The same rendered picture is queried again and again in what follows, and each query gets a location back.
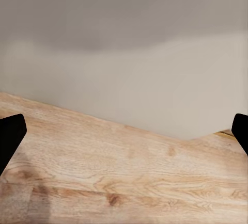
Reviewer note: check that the fixed window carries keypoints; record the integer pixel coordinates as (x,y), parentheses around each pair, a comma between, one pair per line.
(227,134)

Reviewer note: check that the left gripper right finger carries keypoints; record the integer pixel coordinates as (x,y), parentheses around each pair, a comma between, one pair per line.
(240,130)

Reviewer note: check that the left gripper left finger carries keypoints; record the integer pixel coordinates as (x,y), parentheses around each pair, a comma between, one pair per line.
(12,131)

